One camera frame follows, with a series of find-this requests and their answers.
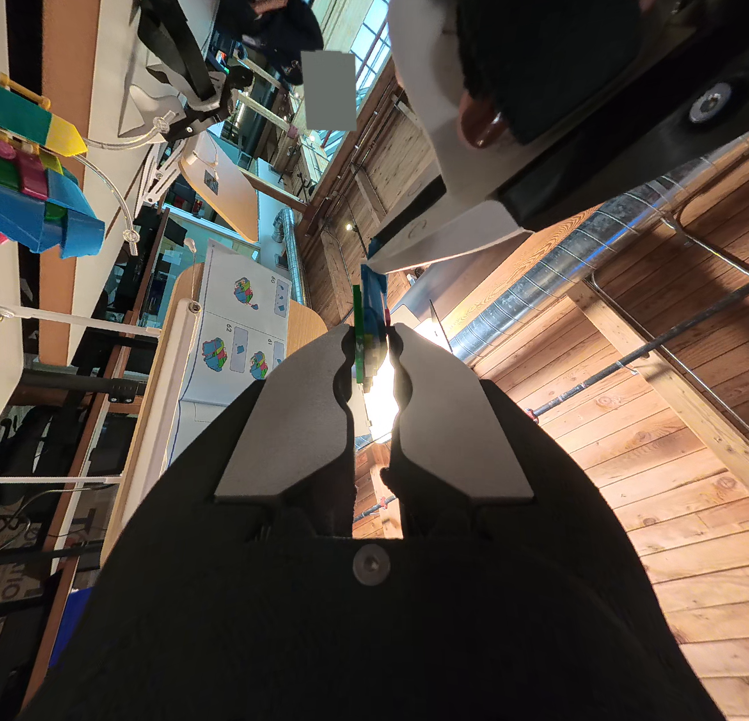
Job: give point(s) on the small silver ventilation duct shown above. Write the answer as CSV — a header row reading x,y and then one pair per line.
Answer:
x,y
291,252

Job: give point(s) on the large silver ventilation duct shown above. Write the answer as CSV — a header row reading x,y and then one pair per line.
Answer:
x,y
585,252

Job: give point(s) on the bright ceiling lamp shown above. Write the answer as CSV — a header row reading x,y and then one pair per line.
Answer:
x,y
383,393

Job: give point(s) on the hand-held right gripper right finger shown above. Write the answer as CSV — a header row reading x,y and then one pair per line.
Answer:
x,y
462,434

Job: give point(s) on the person's left hand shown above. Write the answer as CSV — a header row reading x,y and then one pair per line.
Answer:
x,y
477,121

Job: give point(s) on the black metal desk frame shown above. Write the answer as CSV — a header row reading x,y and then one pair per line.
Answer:
x,y
76,381

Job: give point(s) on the lego instruction booklet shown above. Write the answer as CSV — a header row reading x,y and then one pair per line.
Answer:
x,y
234,323

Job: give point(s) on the blue multicoloured lego assembly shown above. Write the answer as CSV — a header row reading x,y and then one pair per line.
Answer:
x,y
371,305

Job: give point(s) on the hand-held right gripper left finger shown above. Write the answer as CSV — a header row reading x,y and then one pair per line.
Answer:
x,y
281,428

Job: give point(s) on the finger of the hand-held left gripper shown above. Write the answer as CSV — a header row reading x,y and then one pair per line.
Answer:
x,y
456,232

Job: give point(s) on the clear plastic tube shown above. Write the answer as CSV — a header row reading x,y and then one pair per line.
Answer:
x,y
132,236
165,119

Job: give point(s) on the blue bin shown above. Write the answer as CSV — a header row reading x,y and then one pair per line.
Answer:
x,y
73,621

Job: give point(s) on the black angular object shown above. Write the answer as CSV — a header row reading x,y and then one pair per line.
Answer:
x,y
175,36

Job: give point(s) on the black ceiling pipe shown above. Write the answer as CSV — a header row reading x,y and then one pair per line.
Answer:
x,y
643,350

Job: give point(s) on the colourful lego bird model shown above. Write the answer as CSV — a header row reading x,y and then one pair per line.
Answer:
x,y
52,205

